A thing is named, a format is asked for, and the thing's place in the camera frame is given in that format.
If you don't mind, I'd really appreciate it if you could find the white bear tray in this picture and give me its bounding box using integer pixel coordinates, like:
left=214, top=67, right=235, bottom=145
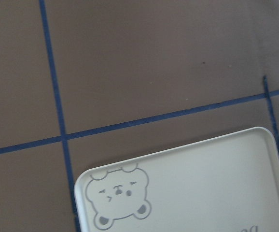
left=74, top=127, right=279, bottom=232

